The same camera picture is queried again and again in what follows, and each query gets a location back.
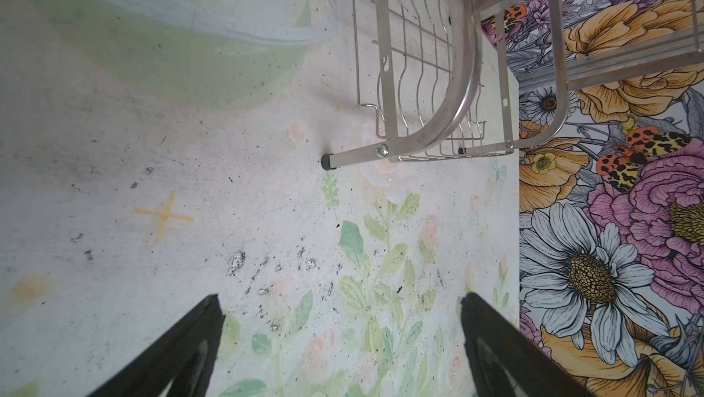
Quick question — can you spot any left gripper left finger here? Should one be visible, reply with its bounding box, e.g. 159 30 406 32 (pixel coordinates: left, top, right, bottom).
91 294 225 396

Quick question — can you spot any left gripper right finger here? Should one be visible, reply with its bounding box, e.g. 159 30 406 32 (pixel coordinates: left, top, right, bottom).
460 292 590 396

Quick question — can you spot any chrome wire dish rack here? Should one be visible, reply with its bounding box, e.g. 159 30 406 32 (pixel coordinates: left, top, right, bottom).
320 0 703 171

